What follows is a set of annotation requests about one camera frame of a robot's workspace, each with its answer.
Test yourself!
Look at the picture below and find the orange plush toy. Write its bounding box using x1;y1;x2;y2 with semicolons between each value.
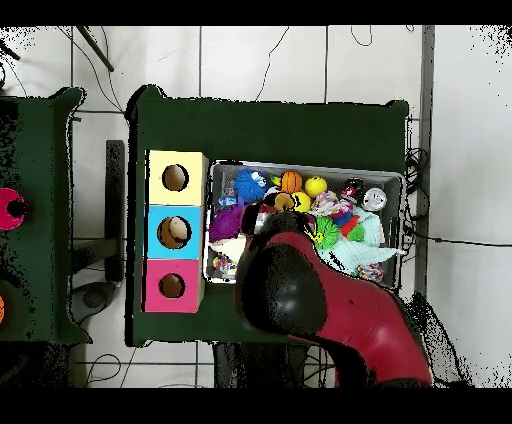
273;192;297;212

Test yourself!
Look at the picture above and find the cream muslin cloth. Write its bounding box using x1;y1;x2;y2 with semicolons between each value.
209;235;249;265

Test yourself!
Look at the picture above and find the mint green muslin cloth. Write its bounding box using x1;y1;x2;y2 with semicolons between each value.
319;205;401;278

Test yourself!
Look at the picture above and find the wooden box with three holes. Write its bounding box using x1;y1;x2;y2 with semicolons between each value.
141;149;210;314

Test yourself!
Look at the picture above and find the clear mesh bin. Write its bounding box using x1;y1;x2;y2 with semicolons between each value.
202;159;405;291

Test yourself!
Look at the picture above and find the blue fuzzy ball with eyes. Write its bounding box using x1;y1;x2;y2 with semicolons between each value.
233;168;268;203

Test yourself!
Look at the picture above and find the orange toy basketball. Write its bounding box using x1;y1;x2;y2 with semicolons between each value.
280;170;304;195

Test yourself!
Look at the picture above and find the yellow tennis ball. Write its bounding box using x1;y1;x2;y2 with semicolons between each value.
292;191;312;214

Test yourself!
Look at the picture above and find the purple spiky ball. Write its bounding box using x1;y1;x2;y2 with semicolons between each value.
208;205;245;244

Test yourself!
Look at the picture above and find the yellow smiley ball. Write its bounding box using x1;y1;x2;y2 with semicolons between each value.
304;175;328;199

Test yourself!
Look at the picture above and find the green puffer ball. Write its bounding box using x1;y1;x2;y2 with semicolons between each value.
313;216;340;250

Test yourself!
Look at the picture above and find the dark green tablecloth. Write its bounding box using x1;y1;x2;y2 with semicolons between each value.
125;84;410;348
0;86;94;346

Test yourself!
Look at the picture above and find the silver drink can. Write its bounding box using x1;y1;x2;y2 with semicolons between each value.
361;187;388;212

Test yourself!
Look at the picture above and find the black stand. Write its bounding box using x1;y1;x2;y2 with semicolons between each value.
104;139;126;283

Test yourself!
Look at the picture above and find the black rod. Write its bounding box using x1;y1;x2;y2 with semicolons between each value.
75;25;115;73

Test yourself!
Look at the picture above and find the pink ball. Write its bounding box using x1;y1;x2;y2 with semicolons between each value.
0;187;28;232

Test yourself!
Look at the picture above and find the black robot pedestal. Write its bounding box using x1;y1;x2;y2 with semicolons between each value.
213;342;337;388

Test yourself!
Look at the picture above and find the black cable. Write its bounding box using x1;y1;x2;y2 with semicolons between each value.
403;227;512;248

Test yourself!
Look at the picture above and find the grey metal rail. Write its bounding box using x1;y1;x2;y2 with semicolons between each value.
413;25;436;297

